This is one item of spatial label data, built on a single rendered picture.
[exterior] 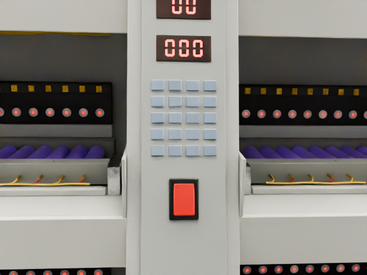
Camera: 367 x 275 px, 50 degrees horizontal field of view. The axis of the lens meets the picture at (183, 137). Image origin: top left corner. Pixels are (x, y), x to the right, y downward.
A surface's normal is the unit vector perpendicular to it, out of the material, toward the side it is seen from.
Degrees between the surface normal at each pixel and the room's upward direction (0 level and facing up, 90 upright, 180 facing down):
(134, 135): 90
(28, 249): 105
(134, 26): 90
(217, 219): 90
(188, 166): 90
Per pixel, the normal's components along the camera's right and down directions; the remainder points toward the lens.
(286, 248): 0.07, 0.22
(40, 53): 0.07, -0.04
